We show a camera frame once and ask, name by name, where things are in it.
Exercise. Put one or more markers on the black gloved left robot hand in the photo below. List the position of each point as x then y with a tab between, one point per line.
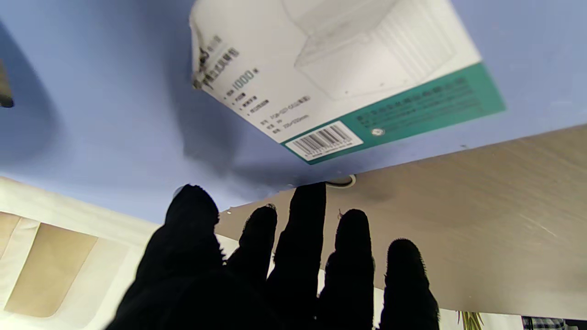
206	284

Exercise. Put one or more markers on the blue file folder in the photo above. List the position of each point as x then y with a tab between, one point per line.
114	114

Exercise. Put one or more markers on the dark green plant leaves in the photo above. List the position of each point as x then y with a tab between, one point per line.
470	321

